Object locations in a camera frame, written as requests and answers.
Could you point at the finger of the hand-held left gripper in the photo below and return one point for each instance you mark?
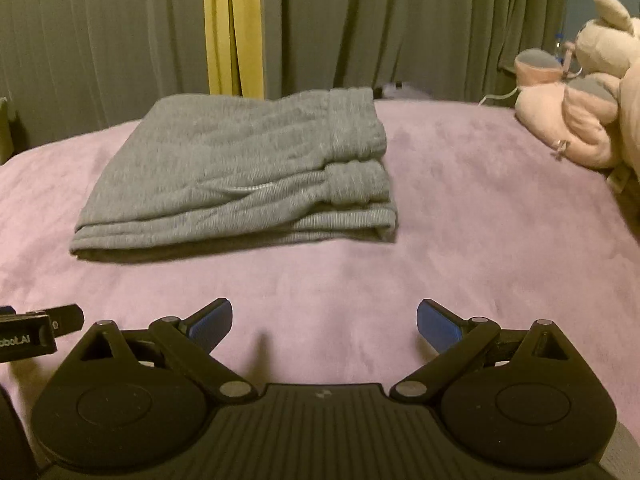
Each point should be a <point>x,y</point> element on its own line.
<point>67,317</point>

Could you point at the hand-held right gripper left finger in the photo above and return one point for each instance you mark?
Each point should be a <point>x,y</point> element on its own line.
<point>210,322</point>

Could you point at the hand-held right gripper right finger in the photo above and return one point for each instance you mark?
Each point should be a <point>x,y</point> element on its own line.
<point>436,325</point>

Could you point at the grey pants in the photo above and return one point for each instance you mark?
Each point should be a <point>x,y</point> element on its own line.
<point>235,170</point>

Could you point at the pink blanket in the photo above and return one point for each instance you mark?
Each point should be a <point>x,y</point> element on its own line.
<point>350,280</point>

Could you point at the pink plush toy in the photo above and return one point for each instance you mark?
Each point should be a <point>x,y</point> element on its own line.
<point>590,105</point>

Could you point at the grey curtain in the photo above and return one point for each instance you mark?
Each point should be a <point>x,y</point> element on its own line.
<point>100,30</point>

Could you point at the yellow curtain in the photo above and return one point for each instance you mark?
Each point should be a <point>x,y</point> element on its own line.
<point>240,25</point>

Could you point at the clear plastic bottle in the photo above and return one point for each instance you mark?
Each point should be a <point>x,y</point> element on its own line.
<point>560,45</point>

